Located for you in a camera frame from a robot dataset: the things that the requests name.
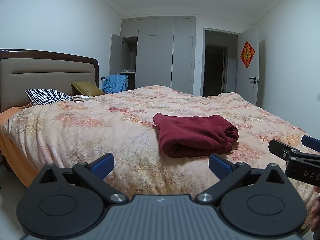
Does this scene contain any floral pink quilt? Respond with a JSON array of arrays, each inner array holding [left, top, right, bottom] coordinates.
[[5, 85, 320, 230]]

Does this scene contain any orange bedsheet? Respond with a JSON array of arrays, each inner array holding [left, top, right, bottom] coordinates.
[[0, 104, 40, 188]]

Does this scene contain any houndstooth pillow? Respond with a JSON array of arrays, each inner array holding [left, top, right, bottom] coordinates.
[[25, 88, 75, 105]]

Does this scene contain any wooden upholstered headboard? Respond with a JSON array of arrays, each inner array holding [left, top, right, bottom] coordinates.
[[0, 49, 100, 113]]

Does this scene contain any person's right hand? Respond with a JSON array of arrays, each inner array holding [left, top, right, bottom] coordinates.
[[311, 186, 320, 233]]

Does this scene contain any white room door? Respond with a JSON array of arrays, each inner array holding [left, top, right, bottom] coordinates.
[[236, 27, 266, 107]]

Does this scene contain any grey door frame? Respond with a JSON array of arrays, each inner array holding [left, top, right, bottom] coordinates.
[[202, 27, 240, 98]]

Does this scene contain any white charger with cable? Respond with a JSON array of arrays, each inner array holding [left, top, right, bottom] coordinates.
[[72, 90, 94, 103]]

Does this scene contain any blue garment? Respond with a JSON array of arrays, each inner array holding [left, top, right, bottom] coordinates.
[[102, 74, 129, 94]]

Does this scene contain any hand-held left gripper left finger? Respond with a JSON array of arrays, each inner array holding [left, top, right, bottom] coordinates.
[[37, 152, 129, 205]]

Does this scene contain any maroon long-sleeve sweater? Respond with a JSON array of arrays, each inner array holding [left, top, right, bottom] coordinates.
[[153, 112, 239, 158]]

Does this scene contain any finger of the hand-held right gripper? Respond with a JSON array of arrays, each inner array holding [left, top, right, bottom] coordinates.
[[268, 139, 302, 160], [301, 135, 320, 153]]

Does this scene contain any red diamond door decoration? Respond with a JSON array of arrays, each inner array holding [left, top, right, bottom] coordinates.
[[240, 41, 256, 69]]

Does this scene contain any olive green pillow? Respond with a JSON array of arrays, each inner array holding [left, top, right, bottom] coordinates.
[[71, 81, 105, 97]]

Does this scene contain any grey wardrobe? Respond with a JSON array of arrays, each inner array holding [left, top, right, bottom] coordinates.
[[109, 17, 197, 96]]

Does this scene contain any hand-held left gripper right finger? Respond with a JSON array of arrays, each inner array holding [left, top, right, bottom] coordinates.
[[195, 154, 292, 205]]

